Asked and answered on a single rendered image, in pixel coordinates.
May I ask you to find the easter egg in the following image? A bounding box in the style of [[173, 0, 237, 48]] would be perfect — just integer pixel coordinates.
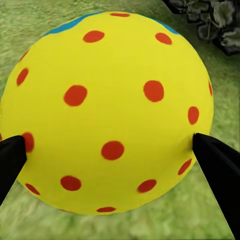
[[0, 11, 213, 215]]

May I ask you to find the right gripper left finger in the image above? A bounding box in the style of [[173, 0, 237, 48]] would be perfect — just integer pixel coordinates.
[[0, 135, 27, 206]]

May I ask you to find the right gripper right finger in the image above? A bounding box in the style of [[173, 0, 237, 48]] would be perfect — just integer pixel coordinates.
[[192, 133, 240, 240]]

